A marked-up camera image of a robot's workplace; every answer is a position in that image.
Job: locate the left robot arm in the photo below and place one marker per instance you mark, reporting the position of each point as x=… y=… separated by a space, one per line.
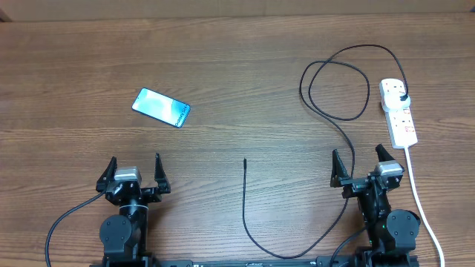
x=124 y=235

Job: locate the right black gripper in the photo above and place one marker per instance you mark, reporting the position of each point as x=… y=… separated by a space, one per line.
x=339 y=178

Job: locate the blue screen smartphone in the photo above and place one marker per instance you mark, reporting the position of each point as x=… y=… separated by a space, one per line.
x=161 y=107

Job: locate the white power strip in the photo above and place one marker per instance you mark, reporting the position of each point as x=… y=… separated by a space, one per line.
x=400 y=124

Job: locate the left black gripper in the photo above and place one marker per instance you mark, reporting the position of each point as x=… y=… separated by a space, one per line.
x=154 y=194

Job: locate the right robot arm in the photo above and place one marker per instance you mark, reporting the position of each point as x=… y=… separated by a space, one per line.
x=392 y=233

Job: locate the white charger plug adapter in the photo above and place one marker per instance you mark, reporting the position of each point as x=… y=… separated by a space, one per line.
x=392 y=101

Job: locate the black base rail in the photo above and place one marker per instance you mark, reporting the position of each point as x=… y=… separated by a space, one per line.
x=322 y=261

